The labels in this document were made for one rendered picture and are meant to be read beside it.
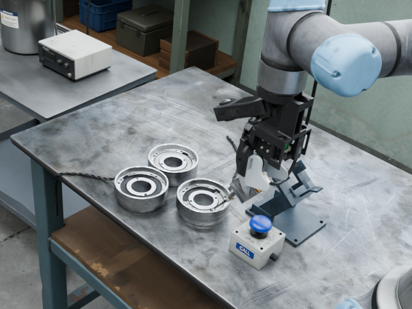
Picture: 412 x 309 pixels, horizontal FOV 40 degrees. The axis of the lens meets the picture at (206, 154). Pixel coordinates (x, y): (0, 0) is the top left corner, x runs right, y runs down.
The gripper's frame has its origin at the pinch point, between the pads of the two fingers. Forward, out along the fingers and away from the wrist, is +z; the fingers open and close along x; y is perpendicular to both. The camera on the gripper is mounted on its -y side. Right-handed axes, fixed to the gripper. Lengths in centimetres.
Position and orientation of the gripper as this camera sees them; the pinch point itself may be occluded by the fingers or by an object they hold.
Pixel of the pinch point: (250, 183)
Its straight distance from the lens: 99.4
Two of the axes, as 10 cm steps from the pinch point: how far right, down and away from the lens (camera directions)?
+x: 7.0, -3.4, 6.3
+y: 7.1, 4.6, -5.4
